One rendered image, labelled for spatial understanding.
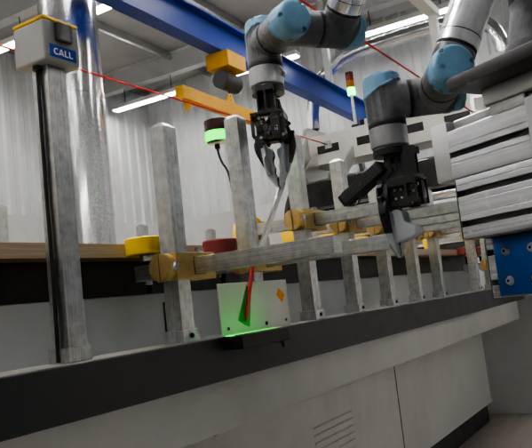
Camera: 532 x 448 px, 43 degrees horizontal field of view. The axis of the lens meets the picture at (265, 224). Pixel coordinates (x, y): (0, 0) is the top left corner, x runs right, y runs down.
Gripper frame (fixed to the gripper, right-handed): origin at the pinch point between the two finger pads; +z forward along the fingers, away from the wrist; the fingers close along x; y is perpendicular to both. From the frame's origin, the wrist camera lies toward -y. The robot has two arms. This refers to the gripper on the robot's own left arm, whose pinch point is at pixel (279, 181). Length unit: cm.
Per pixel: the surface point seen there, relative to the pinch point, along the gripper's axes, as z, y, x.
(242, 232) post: 10.0, 1.3, -8.8
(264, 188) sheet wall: -184, -985, -194
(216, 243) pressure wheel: 11.0, -3.8, -16.2
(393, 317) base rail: 33, -62, 19
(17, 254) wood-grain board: 14, 39, -38
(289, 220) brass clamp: 5.8, -19.9, -1.9
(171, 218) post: 8.8, 25.2, -16.1
